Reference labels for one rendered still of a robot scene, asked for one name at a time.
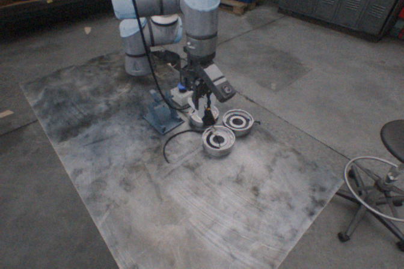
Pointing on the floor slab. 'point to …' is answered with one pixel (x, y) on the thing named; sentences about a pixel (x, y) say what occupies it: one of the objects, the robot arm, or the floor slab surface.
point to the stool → (396, 129)
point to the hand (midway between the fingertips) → (206, 113)
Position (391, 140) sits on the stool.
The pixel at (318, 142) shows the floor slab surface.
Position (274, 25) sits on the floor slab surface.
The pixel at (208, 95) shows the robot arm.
